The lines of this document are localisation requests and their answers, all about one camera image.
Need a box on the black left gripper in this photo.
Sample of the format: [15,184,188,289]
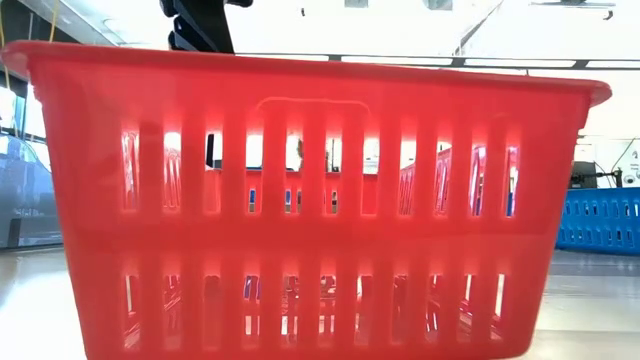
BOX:
[159,0,236,54]

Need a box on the blue slotted plastic basket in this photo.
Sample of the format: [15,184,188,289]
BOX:
[555,187,640,257]
[248,188,339,215]

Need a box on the red slotted plastic basket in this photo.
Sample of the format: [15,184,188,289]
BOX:
[0,39,614,360]

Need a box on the grey translucent plastic basket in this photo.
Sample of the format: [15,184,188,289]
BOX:
[0,133,64,250]

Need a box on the large black-framed window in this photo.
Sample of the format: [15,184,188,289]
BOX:
[0,84,51,169]

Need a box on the long linear ceiling light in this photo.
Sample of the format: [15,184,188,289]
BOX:
[234,52,640,71]

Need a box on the black computer monitor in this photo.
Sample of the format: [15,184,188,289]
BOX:
[571,160,600,190]

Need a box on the yellow hanging cord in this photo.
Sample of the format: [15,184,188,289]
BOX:
[0,0,11,91]
[48,0,60,44]

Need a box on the white wall poster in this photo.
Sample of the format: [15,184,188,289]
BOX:
[622,144,640,189]

